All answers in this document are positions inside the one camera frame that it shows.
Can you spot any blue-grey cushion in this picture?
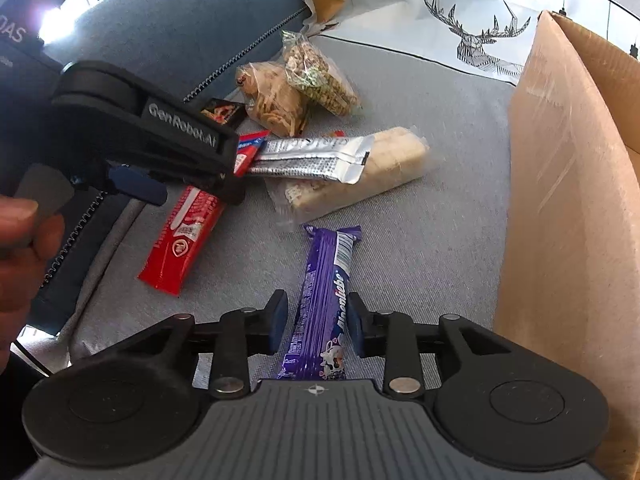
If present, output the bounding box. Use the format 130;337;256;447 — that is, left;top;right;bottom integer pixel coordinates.
42;0;313;106

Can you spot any person's left hand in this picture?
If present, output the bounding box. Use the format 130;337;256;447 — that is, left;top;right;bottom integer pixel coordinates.
0;195;67;377

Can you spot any grey fabric sofa seat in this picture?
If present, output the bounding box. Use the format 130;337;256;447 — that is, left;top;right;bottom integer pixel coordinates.
65;25;526;383

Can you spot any red and blue snack packet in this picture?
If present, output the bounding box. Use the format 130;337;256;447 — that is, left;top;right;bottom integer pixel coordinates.
232;131;271;177

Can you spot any dark blue zippered cushion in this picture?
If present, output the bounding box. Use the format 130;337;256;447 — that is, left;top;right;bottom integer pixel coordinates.
27;180;132;333

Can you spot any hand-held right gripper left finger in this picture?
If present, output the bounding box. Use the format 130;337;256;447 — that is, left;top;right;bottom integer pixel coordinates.
107;290;290;402

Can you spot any puffed grain cake packet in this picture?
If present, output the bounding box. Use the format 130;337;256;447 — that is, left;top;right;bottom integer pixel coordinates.
281;30;362;117

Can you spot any deer print bedsheet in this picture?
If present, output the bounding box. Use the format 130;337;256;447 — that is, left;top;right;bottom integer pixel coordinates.
297;0;640;86

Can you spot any small black packet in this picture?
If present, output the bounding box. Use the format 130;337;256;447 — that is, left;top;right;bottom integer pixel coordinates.
200;97;247;126

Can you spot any cardboard box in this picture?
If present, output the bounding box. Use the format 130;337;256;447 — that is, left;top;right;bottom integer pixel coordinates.
494;10;640;480

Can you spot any silver foil snack bar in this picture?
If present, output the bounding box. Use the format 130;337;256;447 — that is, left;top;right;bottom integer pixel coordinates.
246;135;375;184

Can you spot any clear bag of beige crisps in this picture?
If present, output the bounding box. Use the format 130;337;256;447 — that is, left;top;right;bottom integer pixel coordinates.
235;61;312;137

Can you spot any red snack bar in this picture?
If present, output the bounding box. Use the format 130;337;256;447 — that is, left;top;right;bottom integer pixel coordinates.
138;185;226;294

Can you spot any purple candy bar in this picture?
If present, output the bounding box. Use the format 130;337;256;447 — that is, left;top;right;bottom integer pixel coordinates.
276;224;362;381

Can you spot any clear-wrapped beige biscuit pack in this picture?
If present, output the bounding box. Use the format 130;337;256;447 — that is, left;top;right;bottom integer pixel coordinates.
265;126;431;226

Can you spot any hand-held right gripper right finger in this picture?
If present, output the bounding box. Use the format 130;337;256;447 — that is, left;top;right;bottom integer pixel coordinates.
346;291;523;397

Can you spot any black cable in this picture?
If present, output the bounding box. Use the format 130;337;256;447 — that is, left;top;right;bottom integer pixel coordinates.
14;340;53;377

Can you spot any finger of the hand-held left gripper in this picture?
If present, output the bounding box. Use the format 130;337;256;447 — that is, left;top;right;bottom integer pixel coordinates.
105;91;247;206
70;162;168;207

